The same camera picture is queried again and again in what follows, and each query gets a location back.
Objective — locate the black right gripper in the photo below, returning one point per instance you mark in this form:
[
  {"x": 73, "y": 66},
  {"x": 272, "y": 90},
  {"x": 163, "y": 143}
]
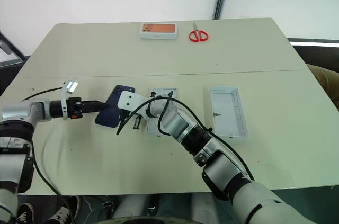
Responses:
[{"x": 124, "y": 116}]

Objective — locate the dark metal frame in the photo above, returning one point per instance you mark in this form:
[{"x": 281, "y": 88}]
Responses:
[{"x": 10, "y": 49}]

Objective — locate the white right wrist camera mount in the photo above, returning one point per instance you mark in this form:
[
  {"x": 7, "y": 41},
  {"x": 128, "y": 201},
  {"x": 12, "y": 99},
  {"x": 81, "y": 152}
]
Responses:
[{"x": 131, "y": 100}]

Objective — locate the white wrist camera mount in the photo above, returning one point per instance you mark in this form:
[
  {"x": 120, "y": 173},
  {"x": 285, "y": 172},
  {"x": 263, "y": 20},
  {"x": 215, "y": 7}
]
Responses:
[
  {"x": 131, "y": 100},
  {"x": 71, "y": 86}
]

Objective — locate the dark blue smartphone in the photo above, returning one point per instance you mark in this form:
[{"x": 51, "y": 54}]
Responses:
[{"x": 108, "y": 118}]

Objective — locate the person in brown trousers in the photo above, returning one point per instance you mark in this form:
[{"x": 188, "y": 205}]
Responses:
[{"x": 327, "y": 81}]

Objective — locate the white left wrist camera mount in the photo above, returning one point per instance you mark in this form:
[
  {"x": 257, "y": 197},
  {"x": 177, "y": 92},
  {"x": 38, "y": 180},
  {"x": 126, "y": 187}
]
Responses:
[{"x": 71, "y": 86}]

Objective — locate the dark bench with light edge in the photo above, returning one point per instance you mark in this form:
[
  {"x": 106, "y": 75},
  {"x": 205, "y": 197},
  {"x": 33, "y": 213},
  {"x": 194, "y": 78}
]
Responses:
[{"x": 315, "y": 49}]

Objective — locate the white phone box lid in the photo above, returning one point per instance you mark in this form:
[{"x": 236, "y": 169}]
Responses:
[{"x": 229, "y": 112}]

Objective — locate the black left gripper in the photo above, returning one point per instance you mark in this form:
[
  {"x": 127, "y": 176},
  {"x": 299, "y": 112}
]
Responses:
[{"x": 75, "y": 107}]

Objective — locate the white phone box base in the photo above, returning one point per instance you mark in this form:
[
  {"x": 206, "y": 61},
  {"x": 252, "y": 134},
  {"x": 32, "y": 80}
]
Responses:
[{"x": 161, "y": 92}]

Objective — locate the phone box with orange print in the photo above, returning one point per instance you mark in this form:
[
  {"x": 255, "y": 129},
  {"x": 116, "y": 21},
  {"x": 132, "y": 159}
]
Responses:
[{"x": 158, "y": 30}]

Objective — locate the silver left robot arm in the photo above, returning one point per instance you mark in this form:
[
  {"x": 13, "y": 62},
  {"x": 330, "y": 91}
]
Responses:
[{"x": 18, "y": 114}]

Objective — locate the black sneaker with white laces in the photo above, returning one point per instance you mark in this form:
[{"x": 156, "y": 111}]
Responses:
[
  {"x": 25, "y": 213},
  {"x": 64, "y": 210}
]

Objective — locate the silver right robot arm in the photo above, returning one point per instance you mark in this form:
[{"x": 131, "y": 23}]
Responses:
[{"x": 227, "y": 171}]

